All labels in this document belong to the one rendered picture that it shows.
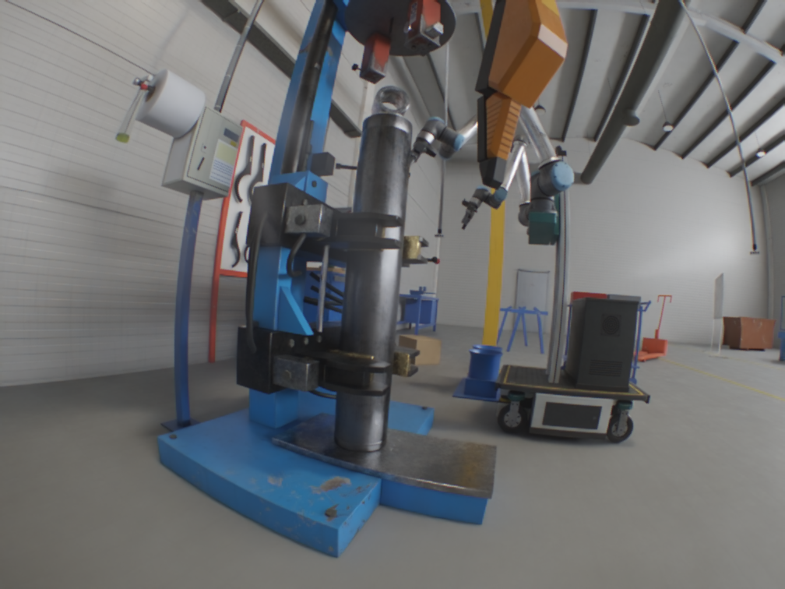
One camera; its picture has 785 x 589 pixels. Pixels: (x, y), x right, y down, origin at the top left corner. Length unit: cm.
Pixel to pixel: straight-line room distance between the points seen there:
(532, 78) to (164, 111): 143
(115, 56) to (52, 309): 184
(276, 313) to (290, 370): 19
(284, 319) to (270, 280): 13
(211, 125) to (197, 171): 25
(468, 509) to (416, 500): 18
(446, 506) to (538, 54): 119
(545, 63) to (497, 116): 10
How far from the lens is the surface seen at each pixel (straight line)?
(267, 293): 109
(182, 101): 162
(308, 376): 99
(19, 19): 291
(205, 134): 170
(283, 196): 106
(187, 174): 160
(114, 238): 267
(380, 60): 184
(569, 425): 197
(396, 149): 130
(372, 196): 122
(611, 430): 214
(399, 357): 133
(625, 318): 201
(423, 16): 161
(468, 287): 1195
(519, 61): 43
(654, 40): 710
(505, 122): 43
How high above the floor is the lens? 74
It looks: 1 degrees up
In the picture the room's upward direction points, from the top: 5 degrees clockwise
